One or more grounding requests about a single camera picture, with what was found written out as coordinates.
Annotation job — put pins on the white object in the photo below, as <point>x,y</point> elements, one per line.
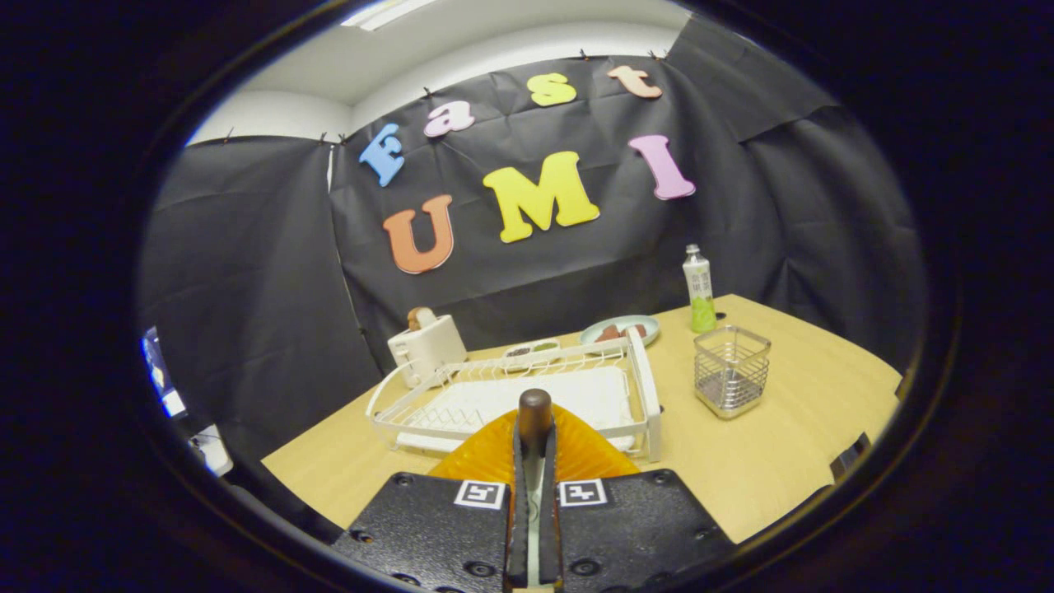
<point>212,451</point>

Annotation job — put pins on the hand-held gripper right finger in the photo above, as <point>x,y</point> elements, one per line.
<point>552,511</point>

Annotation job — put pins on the pale green plate with food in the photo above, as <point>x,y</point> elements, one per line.
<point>650,325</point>

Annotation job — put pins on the bright blue screen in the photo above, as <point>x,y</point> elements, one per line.
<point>156,371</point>

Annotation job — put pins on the green drink bottle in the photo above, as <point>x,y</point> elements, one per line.
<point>700,296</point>

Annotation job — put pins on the black table clamp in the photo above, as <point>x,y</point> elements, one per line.
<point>850,457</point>

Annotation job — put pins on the ceiling light panel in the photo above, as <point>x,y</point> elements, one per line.
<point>383,12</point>

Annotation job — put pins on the brown food pieces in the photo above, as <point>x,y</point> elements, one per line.
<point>613,333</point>

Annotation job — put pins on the white toaster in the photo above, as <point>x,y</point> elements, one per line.
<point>428,350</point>

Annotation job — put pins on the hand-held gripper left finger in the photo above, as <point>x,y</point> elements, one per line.
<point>517,511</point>

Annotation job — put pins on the bread slice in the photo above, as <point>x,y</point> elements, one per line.
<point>422,318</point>

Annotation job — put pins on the black backdrop cloth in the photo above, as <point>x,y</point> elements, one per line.
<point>782,206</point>

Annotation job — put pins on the white divided sauce dish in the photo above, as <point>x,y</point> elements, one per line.
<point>531,351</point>

